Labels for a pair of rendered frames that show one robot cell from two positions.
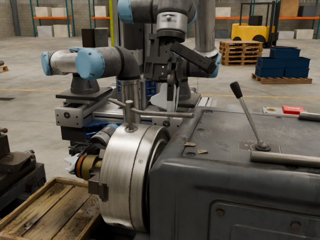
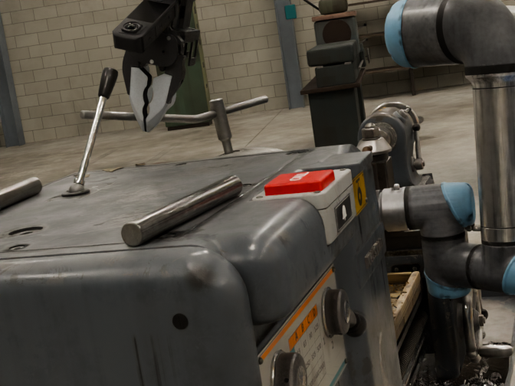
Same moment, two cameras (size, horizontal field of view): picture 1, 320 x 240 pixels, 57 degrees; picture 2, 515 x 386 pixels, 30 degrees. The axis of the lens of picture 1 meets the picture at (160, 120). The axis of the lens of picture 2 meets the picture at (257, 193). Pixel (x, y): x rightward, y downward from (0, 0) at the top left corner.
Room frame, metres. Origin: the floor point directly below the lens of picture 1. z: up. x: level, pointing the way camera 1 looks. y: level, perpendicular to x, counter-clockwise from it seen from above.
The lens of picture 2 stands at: (0.90, -1.39, 1.43)
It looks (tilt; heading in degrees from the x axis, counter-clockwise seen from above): 10 degrees down; 93
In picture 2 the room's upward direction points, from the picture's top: 9 degrees counter-clockwise
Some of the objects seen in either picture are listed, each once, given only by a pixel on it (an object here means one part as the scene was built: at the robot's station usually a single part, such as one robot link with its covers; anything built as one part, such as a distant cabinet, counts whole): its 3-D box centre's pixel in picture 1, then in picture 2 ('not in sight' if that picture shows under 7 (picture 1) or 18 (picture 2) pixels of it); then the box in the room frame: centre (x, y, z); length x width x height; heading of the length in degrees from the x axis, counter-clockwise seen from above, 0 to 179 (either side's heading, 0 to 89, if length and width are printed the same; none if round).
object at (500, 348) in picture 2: not in sight; (493, 351); (1.24, 0.52, 0.69); 0.08 x 0.03 x 0.03; 164
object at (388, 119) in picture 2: not in sight; (388, 159); (1.14, 1.23, 1.01); 0.30 x 0.20 x 0.29; 74
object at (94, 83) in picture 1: (84, 81); not in sight; (1.56, 0.40, 1.21); 0.15 x 0.15 x 0.10
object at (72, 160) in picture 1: (72, 160); not in sight; (0.87, 0.29, 1.10); 0.09 x 0.06 x 0.03; 164
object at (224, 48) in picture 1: (239, 53); not in sight; (10.13, -2.66, 0.36); 1.26 x 0.86 x 0.73; 95
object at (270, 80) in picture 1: (282, 65); not in sight; (7.40, -3.02, 0.39); 1.20 x 0.80 x 0.79; 92
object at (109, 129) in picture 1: (108, 136); (440, 207); (1.13, 0.21, 1.08); 0.11 x 0.08 x 0.09; 164
